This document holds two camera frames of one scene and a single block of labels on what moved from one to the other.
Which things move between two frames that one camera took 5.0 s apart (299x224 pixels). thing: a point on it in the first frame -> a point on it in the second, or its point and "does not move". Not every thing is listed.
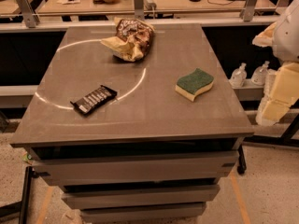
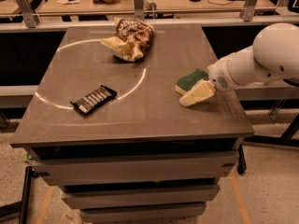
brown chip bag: [132, 39] does not move
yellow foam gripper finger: [265, 37] -> [201, 91]
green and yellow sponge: [194, 83] does not move
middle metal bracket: [138, 2] does not move
